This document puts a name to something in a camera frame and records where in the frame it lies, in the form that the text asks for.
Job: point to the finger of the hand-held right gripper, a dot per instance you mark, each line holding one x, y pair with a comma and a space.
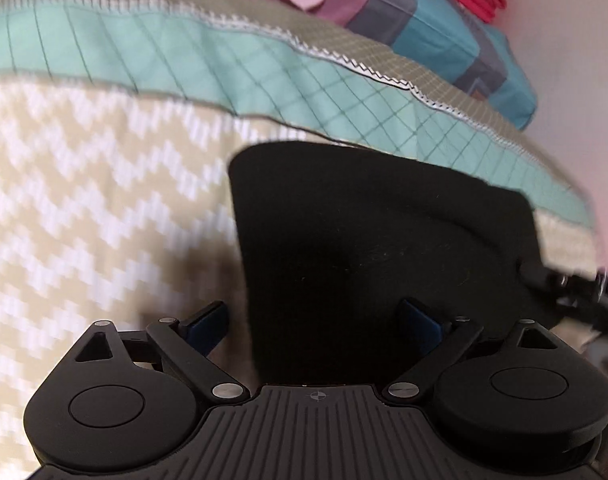
579, 287

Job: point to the black pants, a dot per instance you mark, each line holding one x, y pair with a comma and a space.
359, 235

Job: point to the blue grey patchwork pillow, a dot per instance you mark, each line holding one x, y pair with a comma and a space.
444, 45

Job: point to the patchwork zigzag bedspread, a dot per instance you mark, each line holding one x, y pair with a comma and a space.
83, 185

